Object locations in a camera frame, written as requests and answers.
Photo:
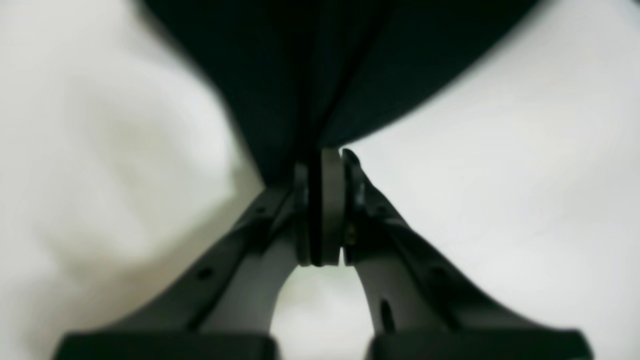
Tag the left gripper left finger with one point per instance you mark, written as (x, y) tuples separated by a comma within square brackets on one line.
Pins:
[(222, 307)]

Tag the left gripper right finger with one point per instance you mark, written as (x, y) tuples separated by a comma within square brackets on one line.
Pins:
[(421, 305)]

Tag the black graphic T-shirt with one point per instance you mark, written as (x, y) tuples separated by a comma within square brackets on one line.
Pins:
[(302, 75)]

